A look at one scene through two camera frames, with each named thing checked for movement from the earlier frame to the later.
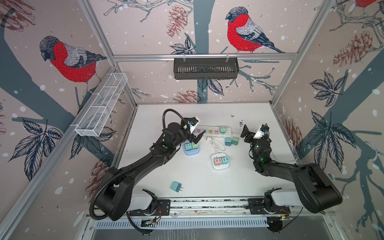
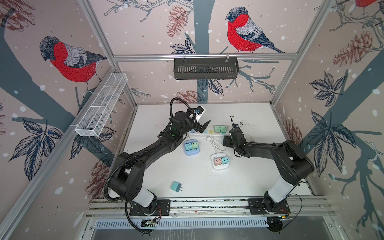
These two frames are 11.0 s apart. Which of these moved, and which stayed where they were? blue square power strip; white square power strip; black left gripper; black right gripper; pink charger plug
Moved: black right gripper; black left gripper
Stayed: pink charger plug; white square power strip; blue square power strip
